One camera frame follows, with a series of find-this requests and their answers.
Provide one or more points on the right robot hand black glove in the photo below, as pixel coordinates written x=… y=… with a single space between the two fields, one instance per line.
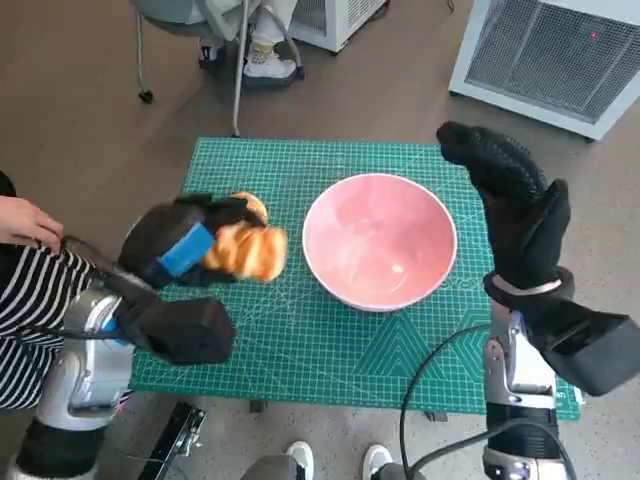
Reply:
x=520 y=225

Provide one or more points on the left robot hand blue tape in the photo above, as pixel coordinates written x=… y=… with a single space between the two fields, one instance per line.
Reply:
x=155 y=235

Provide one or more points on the person's hand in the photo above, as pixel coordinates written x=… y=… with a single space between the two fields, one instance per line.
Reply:
x=25 y=220

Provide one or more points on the toy bread loaf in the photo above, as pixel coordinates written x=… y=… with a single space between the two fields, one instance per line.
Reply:
x=255 y=250

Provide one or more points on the round toy bread bun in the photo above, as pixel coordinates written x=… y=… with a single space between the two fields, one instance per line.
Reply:
x=255 y=201

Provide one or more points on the pink bowl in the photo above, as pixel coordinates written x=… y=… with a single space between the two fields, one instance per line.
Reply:
x=380 y=240

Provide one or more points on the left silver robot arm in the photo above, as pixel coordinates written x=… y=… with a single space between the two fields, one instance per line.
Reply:
x=85 y=380

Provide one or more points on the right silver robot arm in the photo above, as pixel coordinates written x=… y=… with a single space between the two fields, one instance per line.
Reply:
x=520 y=370

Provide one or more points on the person beside table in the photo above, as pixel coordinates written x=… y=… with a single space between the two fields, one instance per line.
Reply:
x=30 y=300

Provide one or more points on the large white mesh cabinet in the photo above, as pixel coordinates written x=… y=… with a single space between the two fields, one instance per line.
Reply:
x=540 y=50

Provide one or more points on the green cutting mat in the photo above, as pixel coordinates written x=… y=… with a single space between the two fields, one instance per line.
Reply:
x=300 y=340

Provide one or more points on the black table clamp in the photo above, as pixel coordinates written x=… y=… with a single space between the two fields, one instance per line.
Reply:
x=437 y=416
x=257 y=406

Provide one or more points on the grey office chair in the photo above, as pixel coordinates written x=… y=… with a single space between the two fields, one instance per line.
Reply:
x=165 y=15

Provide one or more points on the grey leg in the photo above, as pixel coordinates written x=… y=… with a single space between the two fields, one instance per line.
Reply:
x=270 y=467
x=397 y=472

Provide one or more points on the white sneaker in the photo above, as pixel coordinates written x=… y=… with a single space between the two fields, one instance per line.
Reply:
x=301 y=457
x=378 y=457

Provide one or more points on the small white mesh cabinet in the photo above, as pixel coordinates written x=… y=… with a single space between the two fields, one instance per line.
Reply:
x=325 y=22

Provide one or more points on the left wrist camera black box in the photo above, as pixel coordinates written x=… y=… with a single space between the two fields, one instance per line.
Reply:
x=190 y=330

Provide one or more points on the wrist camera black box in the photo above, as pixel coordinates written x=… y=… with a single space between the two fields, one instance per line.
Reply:
x=190 y=330
x=590 y=345

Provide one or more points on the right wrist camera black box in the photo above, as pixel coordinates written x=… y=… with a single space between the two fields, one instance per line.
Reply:
x=590 y=345

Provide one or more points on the black metal bracket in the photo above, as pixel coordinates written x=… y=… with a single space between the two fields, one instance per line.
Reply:
x=172 y=440

